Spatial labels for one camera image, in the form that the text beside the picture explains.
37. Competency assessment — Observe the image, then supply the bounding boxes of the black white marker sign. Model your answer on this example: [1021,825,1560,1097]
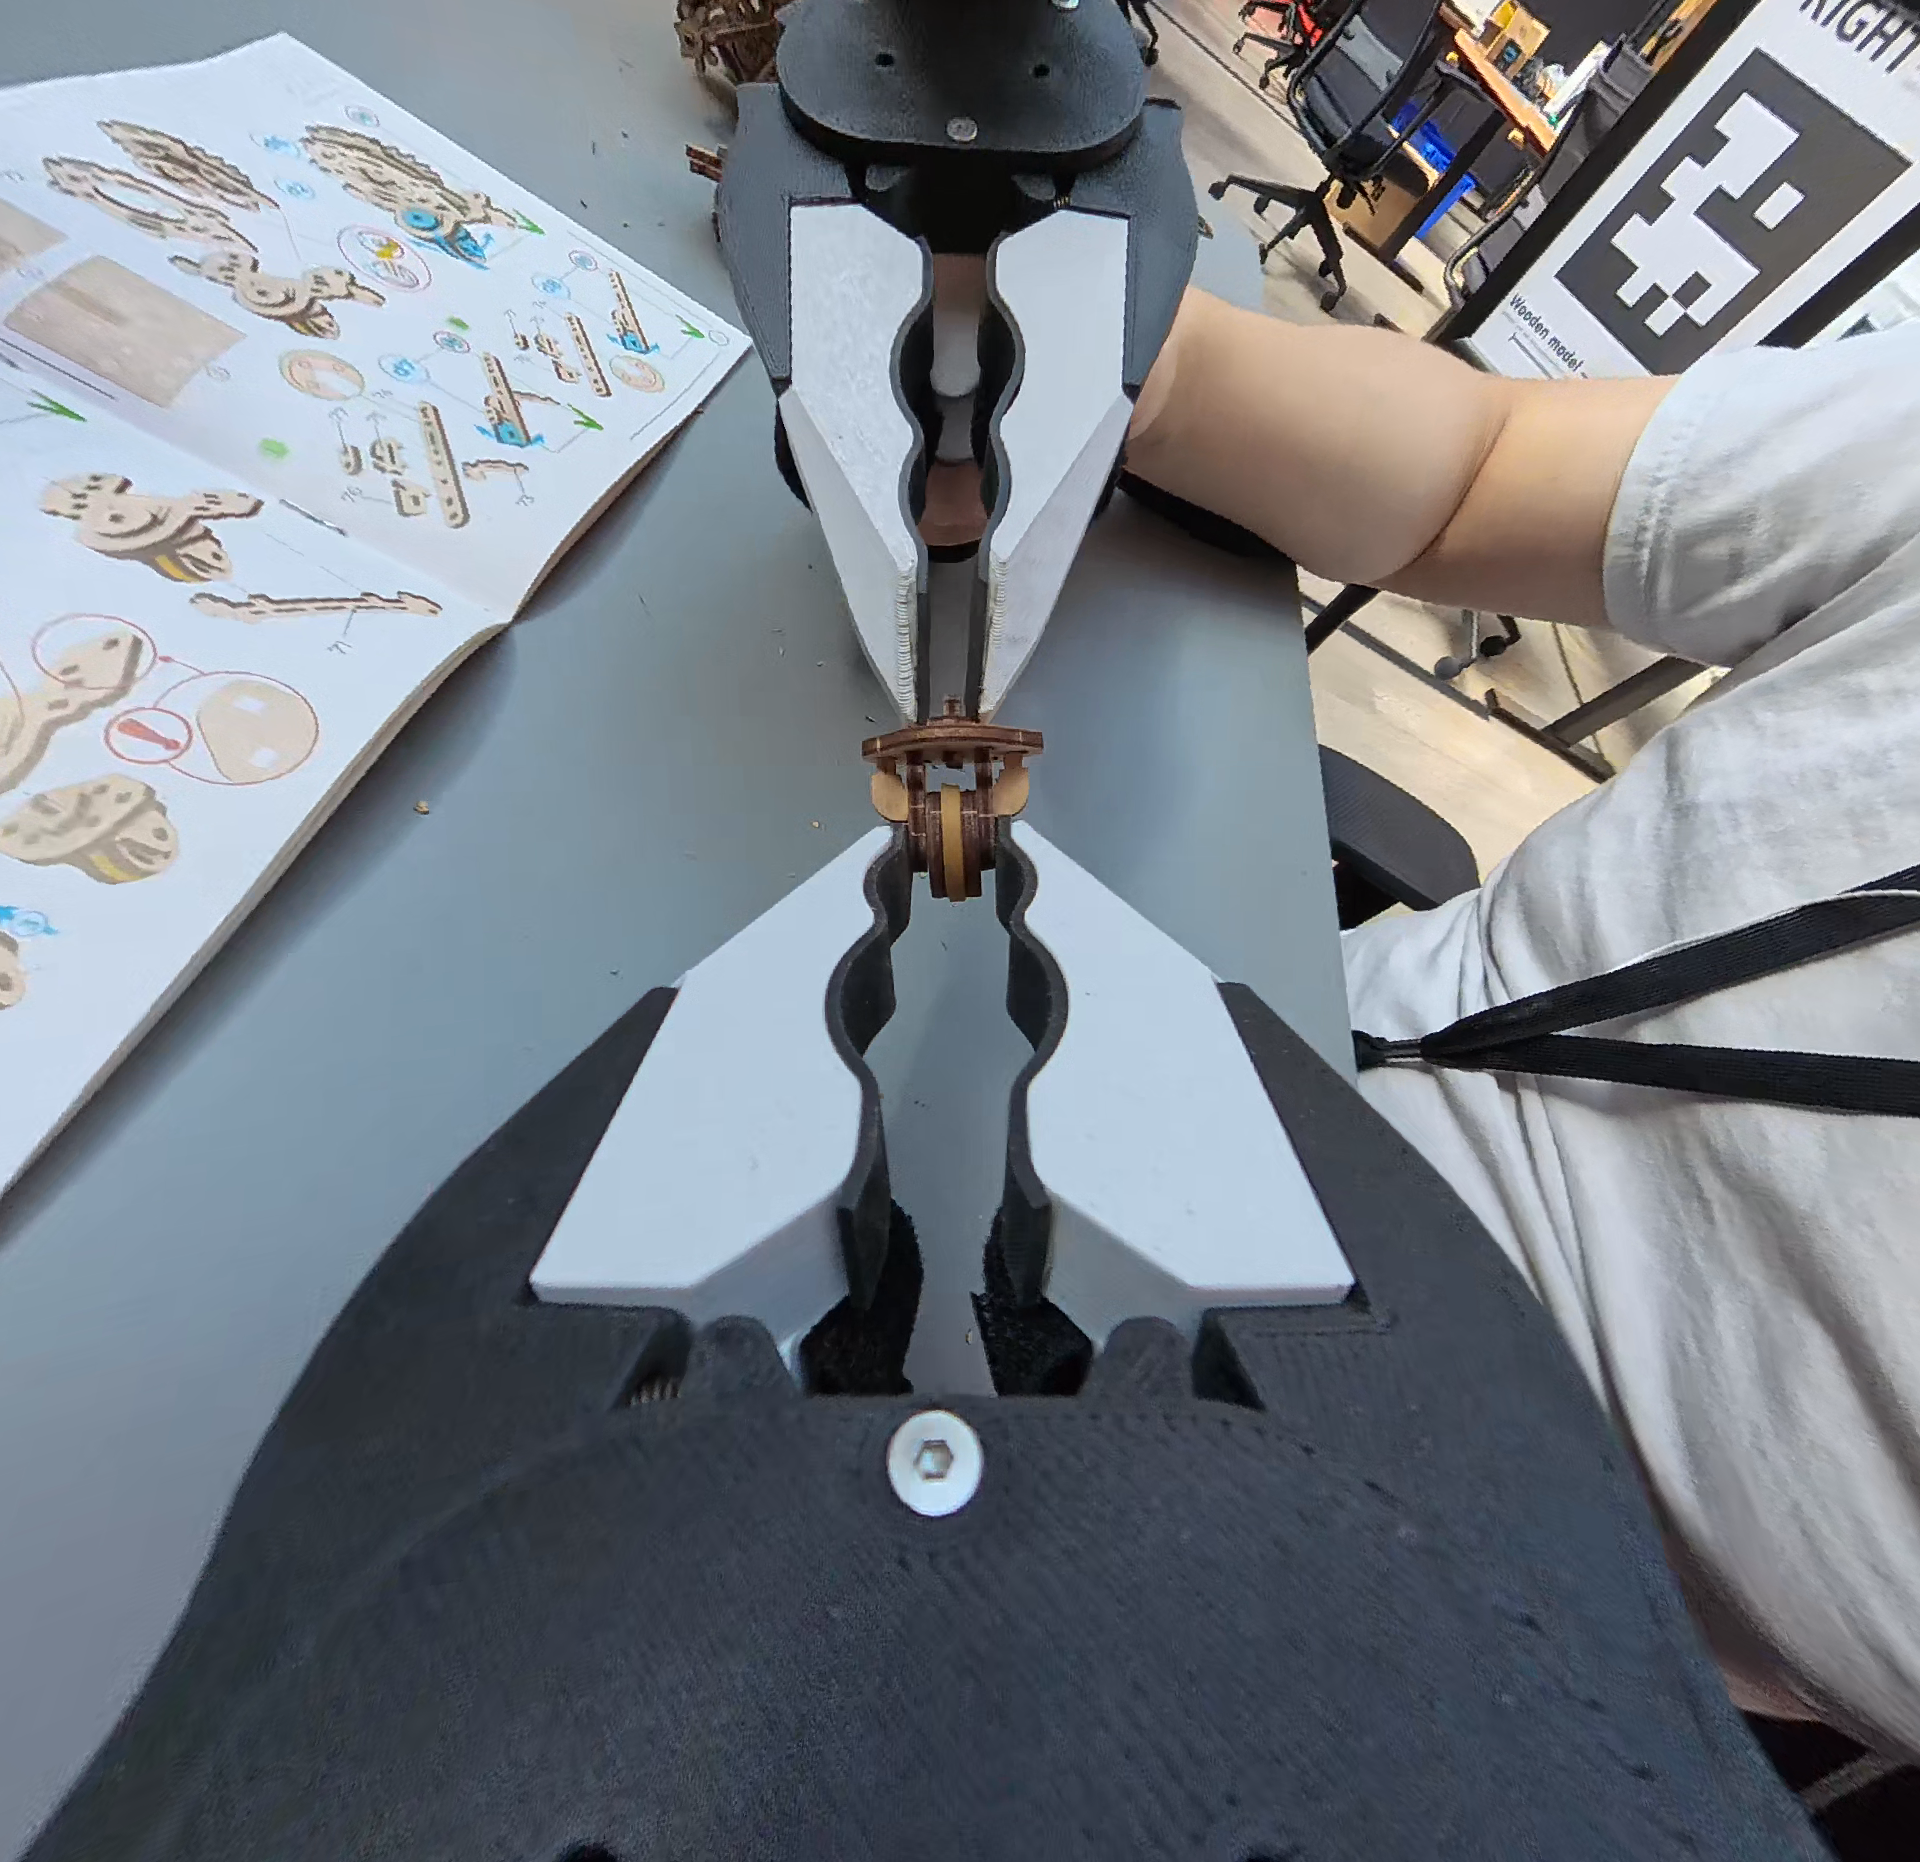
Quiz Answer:
[1462,0,1920,378]

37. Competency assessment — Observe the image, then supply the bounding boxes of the person's right forearm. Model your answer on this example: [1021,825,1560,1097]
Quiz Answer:
[1127,286,1681,604]

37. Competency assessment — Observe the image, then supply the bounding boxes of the black mesh office chair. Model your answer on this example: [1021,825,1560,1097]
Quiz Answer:
[1213,0,1486,312]

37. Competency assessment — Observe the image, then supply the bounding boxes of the illustrated instruction booklet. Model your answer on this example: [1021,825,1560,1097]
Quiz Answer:
[0,30,753,1196]

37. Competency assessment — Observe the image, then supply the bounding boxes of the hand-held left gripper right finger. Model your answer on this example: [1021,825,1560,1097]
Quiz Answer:
[991,820,1361,1366]

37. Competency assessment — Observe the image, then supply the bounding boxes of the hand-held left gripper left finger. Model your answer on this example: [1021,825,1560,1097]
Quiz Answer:
[530,825,911,1370]

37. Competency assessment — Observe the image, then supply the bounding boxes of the pile of wooden model parts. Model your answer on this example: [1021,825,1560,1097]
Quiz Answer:
[669,0,843,86]

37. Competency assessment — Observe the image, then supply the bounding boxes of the small wooden model assembly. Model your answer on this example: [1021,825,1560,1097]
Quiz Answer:
[863,698,1044,904]

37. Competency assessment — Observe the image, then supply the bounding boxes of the black sign stand legs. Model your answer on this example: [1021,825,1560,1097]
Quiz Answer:
[1305,579,1727,784]

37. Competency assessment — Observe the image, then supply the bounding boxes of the black lanyard strap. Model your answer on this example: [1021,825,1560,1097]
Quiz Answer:
[1355,864,1920,1117]

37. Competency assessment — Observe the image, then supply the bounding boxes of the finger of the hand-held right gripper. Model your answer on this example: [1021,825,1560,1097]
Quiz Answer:
[781,202,937,723]
[980,211,1140,715]

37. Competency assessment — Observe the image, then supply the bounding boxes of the blue storage bin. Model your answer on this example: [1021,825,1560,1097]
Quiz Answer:
[1388,105,1465,229]

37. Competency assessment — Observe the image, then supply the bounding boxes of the grey desk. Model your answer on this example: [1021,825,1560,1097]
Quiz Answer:
[0,0,1359,1862]

